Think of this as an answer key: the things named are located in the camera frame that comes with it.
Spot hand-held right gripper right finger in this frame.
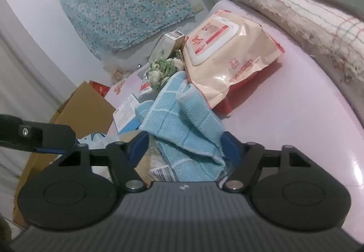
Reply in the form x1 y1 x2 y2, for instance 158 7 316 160
220 132 310 192

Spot red packet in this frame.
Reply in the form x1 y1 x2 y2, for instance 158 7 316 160
89 79 111 98

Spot light blue checked towel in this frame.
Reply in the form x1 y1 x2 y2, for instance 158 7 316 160
134 71 228 182

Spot brown cardboard box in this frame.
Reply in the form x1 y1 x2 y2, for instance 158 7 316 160
12 81 118 228

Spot white and blue box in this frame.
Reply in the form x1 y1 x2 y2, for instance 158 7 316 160
112 93 143 132

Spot small beige carton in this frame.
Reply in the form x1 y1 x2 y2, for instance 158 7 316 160
149 30 186 66

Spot green and white fabric flowers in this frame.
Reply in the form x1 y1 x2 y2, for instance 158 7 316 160
146 56 185 91

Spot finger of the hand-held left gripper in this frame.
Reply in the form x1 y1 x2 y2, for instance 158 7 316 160
0 114 77 154

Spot peach wet wipes pack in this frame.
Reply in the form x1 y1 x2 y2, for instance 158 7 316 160
181 10 286 119

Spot striped white blanket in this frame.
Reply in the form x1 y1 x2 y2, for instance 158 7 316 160
220 0 364 130

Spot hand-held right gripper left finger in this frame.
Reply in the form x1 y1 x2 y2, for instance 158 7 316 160
58 132 150 193

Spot white plastic bag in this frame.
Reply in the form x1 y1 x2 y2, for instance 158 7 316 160
76 132 116 157

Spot white packet with barcode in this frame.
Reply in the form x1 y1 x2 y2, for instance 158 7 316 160
149 165 174 183

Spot strawberry yogurt cup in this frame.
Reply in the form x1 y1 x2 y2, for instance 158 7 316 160
138 73 154 97

